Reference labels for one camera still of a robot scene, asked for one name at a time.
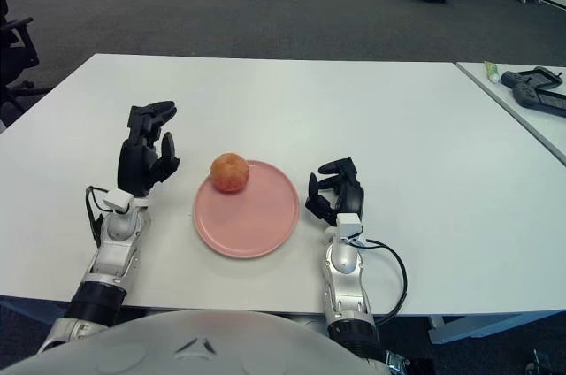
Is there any red yellow apple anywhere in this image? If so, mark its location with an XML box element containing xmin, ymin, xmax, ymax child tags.
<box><xmin>209</xmin><ymin>152</ymin><xmax>250</xmax><ymax>195</ymax></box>

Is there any grey robot torso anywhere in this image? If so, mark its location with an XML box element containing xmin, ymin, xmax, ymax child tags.
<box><xmin>0</xmin><ymin>309</ymin><xmax>372</xmax><ymax>375</ymax></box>

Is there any black office chair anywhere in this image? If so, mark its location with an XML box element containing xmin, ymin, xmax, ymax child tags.
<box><xmin>0</xmin><ymin>0</ymin><xmax>50</xmax><ymax>128</ymax></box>

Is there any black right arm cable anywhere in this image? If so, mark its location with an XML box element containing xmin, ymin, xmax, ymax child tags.
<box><xmin>356</xmin><ymin>237</ymin><xmax>408</xmax><ymax>321</ymax></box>

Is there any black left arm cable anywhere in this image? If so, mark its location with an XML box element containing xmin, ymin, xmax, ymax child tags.
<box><xmin>84</xmin><ymin>185</ymin><xmax>112</xmax><ymax>249</ymax></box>

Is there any black handheld controller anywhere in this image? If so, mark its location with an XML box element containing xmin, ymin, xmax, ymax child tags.
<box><xmin>499</xmin><ymin>66</ymin><xmax>566</xmax><ymax>89</ymax></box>
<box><xmin>511</xmin><ymin>82</ymin><xmax>566</xmax><ymax>119</ymax></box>

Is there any green white tube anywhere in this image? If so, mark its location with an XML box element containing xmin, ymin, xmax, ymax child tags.
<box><xmin>483</xmin><ymin>60</ymin><xmax>501</xmax><ymax>84</ymax></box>

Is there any pink round plate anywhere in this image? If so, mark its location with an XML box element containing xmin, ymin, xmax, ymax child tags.
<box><xmin>192</xmin><ymin>159</ymin><xmax>302</xmax><ymax>260</ymax></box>

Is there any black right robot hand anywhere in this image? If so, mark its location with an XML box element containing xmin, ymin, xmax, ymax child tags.
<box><xmin>303</xmin><ymin>157</ymin><xmax>367</xmax><ymax>226</ymax></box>

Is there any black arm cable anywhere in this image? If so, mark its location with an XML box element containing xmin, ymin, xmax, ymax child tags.
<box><xmin>84</xmin><ymin>185</ymin><xmax>112</xmax><ymax>249</ymax></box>
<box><xmin>356</xmin><ymin>237</ymin><xmax>408</xmax><ymax>321</ymax></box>

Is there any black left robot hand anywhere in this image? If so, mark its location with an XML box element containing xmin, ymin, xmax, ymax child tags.
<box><xmin>117</xmin><ymin>100</ymin><xmax>182</xmax><ymax>199</ymax></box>

